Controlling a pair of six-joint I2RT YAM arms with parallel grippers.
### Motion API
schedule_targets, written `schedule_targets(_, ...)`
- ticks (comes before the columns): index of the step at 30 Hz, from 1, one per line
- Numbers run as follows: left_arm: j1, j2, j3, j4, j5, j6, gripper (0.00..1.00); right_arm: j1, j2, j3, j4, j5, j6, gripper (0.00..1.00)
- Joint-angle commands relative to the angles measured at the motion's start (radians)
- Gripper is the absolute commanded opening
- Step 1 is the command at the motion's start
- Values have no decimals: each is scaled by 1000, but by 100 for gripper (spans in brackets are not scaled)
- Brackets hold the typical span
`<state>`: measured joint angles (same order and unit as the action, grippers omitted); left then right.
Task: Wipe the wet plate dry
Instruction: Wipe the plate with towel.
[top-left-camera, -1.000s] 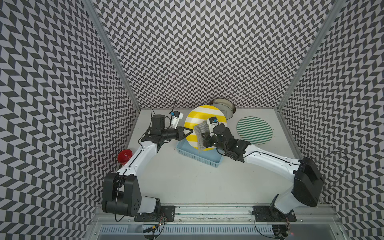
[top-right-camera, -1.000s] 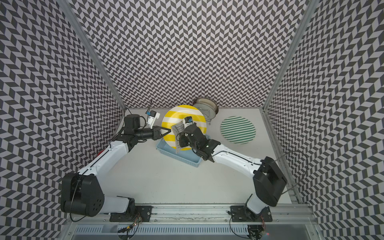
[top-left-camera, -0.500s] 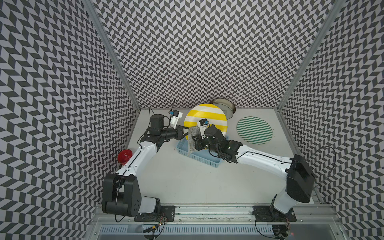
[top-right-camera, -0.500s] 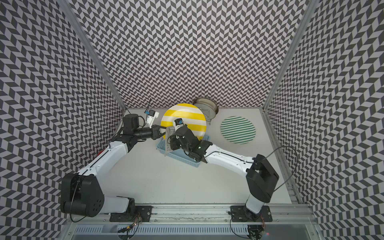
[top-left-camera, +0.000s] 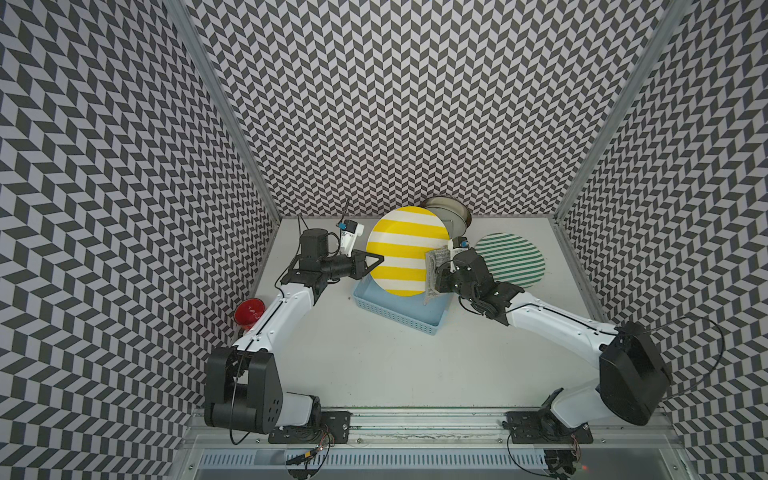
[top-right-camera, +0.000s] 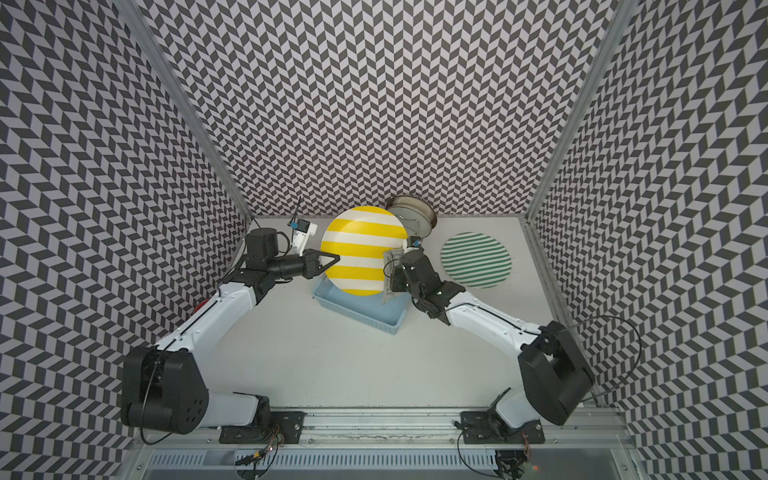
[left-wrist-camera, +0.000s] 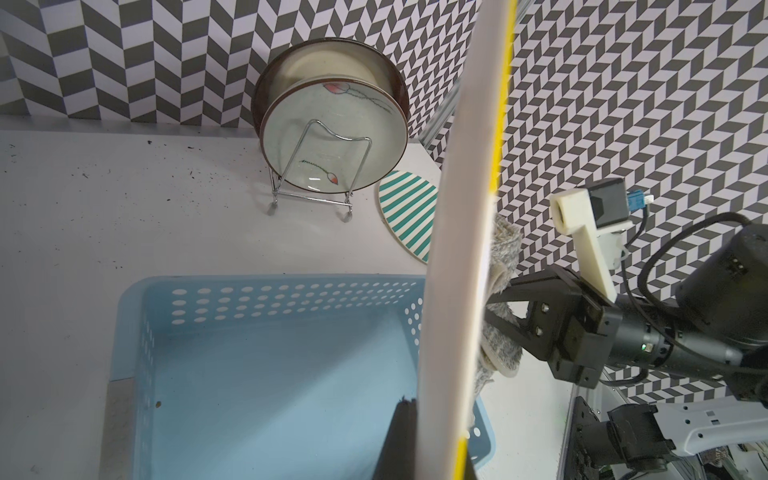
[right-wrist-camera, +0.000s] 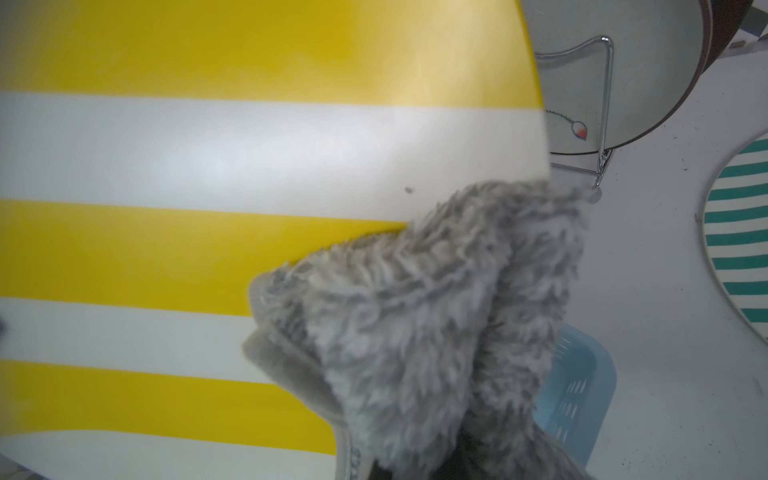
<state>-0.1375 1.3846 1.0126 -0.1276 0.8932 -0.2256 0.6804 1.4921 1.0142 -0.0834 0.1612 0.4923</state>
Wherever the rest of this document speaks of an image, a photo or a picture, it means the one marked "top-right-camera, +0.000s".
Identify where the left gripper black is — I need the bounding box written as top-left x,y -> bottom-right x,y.
268,248 -> 340,281

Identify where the red round object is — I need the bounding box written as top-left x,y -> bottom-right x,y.
193,299 -> 211,314

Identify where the green striped plate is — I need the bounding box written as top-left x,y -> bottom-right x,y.
440,232 -> 512,289

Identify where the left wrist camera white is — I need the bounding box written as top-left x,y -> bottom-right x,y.
288,218 -> 317,256

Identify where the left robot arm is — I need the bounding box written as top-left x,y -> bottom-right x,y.
120,249 -> 340,434

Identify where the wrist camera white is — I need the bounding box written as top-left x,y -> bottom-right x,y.
288,218 -> 317,256
404,236 -> 422,252

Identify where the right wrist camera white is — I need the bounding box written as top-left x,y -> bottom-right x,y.
404,236 -> 422,252

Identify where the aluminium mounting rail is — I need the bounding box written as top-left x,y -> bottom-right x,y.
160,407 -> 633,449

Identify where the yellow striped plate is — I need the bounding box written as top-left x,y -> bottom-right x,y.
321,206 -> 407,296

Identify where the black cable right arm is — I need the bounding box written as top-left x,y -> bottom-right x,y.
563,314 -> 643,404

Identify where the light blue plastic basket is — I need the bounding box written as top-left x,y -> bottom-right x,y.
313,276 -> 411,335

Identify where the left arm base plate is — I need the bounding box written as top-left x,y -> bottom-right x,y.
219,410 -> 306,445

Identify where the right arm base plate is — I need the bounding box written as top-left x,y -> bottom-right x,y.
459,410 -> 545,445

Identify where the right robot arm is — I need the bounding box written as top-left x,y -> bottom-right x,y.
393,248 -> 595,430

